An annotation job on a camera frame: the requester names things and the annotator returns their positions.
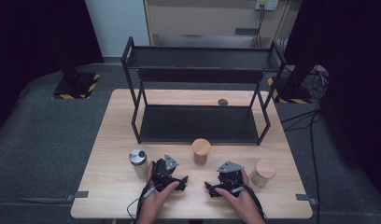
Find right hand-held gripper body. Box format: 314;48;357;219
216;160;245;191

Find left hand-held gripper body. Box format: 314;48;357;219
150;153;180;191

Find glass jar with metal lid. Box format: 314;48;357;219
128;148;148;175

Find pale-filled jar with wooden lid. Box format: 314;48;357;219
249;159;277;189

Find brown-filled jar with wooden lid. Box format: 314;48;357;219
191;138;212;166

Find black metal two-tier rack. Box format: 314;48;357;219
120;35;288;147

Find person's right hand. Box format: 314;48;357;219
215;169;266;220

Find person's left hand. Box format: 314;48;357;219
137;161;180;218

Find black stand with striped base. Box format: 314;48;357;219
51;62;102;101
266;62;314;105

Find beige wooden cabinet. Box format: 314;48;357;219
143;0;302;49

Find dark curtain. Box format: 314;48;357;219
284;0;381;202
0;0;105;138

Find left hand-held gripper cable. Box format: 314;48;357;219
126;161;157;222

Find hand-held gripper cable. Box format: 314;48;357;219
230;183;267;220
126;161;157;222

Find right hand-held gripper cable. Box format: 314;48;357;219
230;183;267;220

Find grey table bracket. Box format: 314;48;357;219
65;190;90;202
295;193;318;205

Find black floor cable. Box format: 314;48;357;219
280;108;322;224

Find tangle of black cables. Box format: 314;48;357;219
305;64;331;101

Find grey cabinet handle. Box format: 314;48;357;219
234;27;260;36

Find black cables from socket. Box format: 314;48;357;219
255;6;266;49

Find white wall socket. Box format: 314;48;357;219
254;0;280;11

